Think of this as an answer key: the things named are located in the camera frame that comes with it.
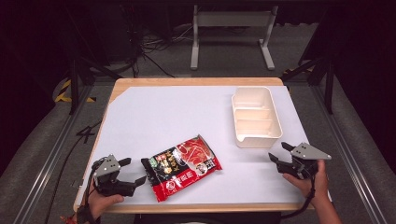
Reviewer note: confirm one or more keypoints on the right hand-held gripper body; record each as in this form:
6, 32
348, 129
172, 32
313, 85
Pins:
308, 152

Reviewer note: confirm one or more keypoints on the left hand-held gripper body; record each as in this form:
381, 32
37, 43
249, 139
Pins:
107, 168

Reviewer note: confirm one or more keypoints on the white divided plastic container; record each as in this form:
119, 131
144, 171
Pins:
257, 126

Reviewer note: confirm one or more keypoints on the red and black food packet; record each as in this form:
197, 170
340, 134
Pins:
183, 166

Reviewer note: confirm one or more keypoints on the person's right hand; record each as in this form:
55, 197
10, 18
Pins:
317, 186

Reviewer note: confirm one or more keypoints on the person's left hand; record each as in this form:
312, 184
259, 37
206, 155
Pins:
102, 203

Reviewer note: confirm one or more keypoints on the black metal stand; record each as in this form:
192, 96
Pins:
74, 90
328, 90

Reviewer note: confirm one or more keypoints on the white table mat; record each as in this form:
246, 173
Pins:
174, 115

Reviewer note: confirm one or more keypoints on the yellow and black hazard tape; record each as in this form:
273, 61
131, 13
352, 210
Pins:
63, 91

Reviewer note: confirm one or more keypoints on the grey metal stand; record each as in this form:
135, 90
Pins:
232, 18

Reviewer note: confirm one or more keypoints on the aluminium floor rail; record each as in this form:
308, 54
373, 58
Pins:
46, 165
351, 161

